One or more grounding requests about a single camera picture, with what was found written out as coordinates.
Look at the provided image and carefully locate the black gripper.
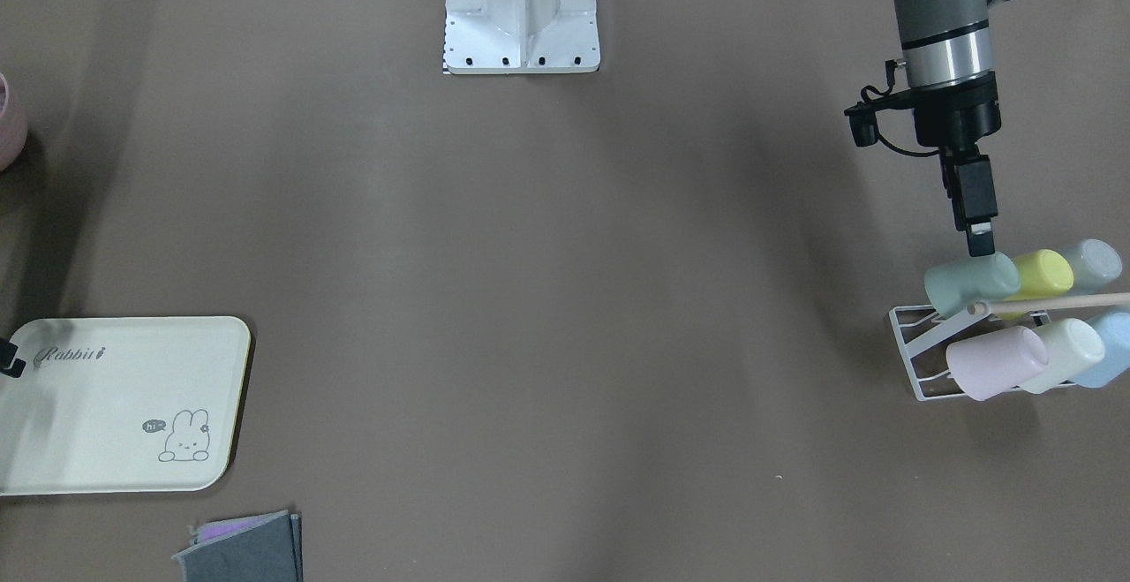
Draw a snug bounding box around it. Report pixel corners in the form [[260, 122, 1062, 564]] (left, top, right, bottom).
[[909, 72, 1002, 257]]

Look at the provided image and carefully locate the green cup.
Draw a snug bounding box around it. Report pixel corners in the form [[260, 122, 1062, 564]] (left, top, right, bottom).
[[923, 252, 1022, 318]]

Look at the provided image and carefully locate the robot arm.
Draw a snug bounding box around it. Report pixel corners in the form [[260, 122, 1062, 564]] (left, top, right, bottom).
[[845, 0, 1009, 257]]

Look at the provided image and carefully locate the yellow cup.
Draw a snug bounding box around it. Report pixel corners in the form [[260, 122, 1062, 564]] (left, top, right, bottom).
[[1009, 249, 1076, 301]]

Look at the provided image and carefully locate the grey cup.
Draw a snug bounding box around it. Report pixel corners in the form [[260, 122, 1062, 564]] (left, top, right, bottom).
[[1058, 238, 1125, 296]]

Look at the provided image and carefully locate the pink cup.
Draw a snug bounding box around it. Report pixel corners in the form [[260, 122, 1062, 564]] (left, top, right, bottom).
[[945, 325, 1050, 401]]

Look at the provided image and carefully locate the cream white cup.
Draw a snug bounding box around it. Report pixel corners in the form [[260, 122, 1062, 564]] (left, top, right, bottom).
[[1020, 318, 1106, 394]]

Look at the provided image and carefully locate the blue cup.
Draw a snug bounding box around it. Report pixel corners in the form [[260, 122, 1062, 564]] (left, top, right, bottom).
[[1070, 307, 1129, 389]]

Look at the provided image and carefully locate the cream rabbit tray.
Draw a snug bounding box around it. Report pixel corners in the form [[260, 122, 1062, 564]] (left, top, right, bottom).
[[1, 316, 252, 497]]

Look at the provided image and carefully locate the grey folded cloth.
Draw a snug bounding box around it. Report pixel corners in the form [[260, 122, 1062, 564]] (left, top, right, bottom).
[[172, 510, 304, 581]]

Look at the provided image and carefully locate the pink bowl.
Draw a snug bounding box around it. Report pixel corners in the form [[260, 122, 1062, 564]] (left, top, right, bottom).
[[1, 73, 28, 171]]

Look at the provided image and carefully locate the white wire cup rack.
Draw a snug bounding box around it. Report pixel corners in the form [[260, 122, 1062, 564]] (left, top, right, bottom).
[[889, 293, 1127, 401]]

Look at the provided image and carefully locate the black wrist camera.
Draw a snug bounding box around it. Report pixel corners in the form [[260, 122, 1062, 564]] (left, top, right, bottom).
[[844, 58, 915, 156]]

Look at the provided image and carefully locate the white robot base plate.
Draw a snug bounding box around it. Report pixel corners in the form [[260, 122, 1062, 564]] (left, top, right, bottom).
[[441, 0, 602, 75]]

